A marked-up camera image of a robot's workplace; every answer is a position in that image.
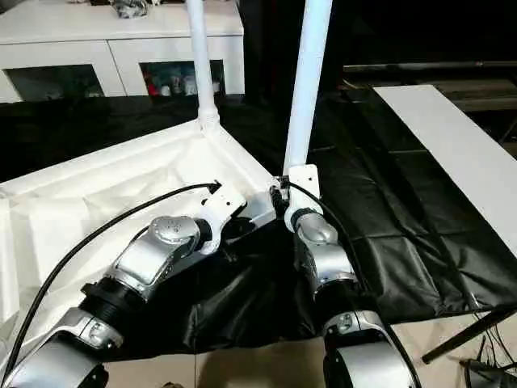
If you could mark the small grey object on cabinet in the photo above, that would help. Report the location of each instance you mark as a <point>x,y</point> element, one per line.
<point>129,8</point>

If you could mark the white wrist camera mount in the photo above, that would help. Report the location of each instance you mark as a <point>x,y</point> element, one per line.
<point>303,182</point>
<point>220,206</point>

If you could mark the white plastic table top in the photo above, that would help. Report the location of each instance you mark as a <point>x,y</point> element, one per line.
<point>101,182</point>

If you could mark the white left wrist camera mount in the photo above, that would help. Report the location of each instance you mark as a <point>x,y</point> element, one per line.
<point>220,206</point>

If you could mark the black metal stand leg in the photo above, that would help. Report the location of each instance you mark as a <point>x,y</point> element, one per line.
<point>464,335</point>

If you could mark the white flat board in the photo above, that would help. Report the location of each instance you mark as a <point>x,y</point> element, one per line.
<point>456,133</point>

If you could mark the white plastic table leg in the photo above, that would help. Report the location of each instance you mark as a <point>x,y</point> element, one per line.
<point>202,60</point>
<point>307,81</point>

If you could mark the grey thin tube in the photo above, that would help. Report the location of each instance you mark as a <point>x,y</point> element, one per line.
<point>464,289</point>

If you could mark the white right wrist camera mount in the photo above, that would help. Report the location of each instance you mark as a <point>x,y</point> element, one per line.
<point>303,182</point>

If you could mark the black object with white label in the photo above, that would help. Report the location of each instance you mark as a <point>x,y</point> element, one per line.
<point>488,376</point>

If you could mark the black work mat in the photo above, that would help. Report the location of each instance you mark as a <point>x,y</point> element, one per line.
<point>404,202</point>

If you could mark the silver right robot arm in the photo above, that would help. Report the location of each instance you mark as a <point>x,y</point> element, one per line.
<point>323,262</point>

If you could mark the white cabinet with glass doors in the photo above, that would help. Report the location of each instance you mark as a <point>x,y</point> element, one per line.
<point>121,44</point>

